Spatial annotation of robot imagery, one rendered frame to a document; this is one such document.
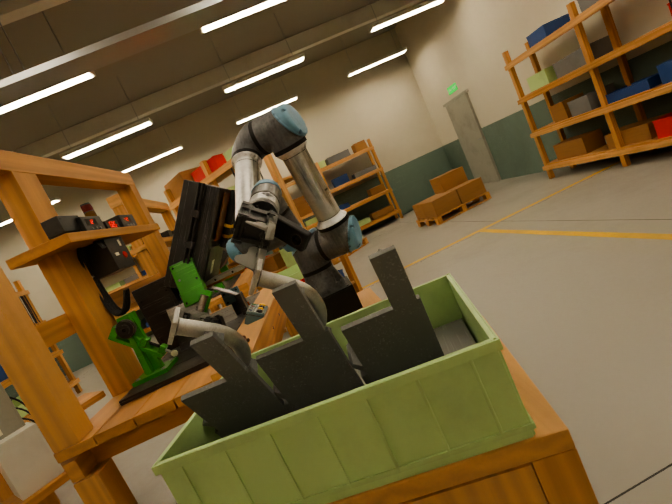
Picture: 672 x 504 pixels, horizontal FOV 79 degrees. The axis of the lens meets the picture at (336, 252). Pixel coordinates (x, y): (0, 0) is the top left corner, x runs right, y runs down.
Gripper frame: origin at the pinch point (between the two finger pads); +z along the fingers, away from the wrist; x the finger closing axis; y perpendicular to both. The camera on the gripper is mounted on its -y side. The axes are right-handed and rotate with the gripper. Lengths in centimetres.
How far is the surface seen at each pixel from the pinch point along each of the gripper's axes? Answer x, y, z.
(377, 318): 1.4, -20.9, 12.8
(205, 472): -29.4, 0.2, 24.8
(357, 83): -28, -173, -1078
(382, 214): -288, -323, -889
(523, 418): 1, -42, 29
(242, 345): -14.1, -0.4, 9.5
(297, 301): 0.1, -6.6, 11.7
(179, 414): -85, 9, -30
